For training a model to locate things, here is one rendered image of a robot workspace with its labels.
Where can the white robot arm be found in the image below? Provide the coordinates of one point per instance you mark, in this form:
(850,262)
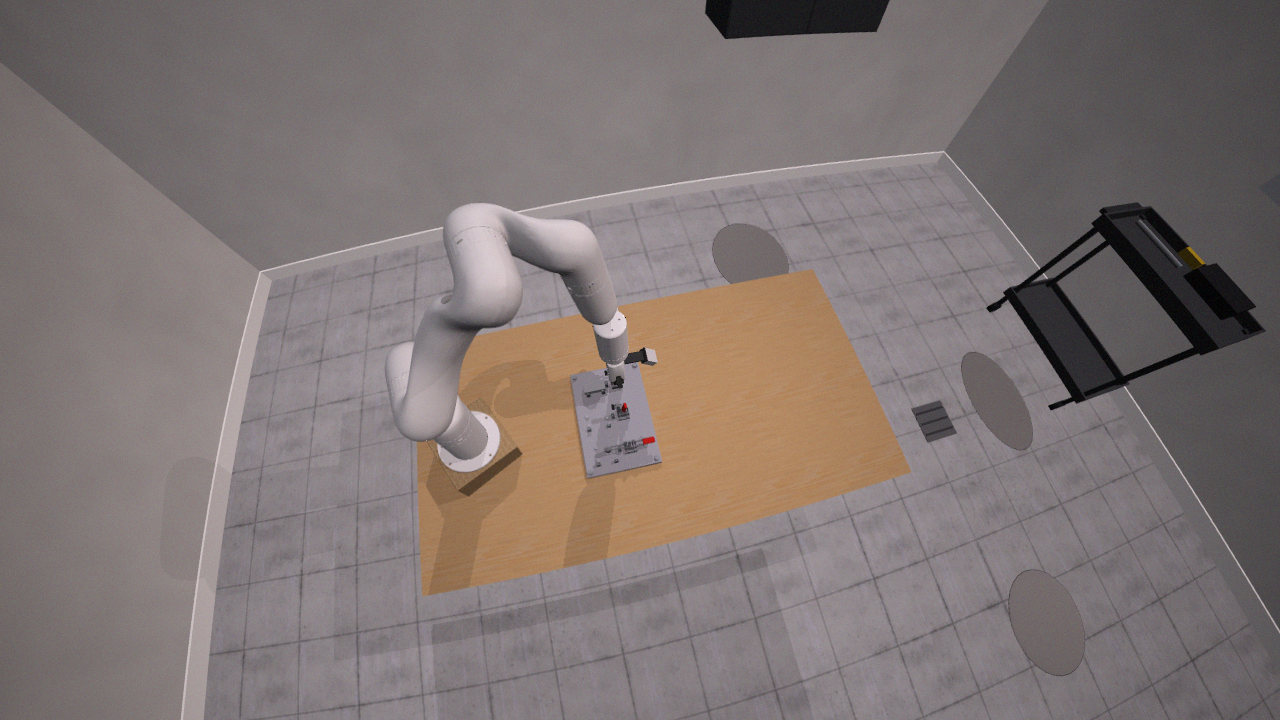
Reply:
(488,293)

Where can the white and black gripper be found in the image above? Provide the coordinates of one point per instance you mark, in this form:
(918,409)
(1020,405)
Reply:
(616,373)

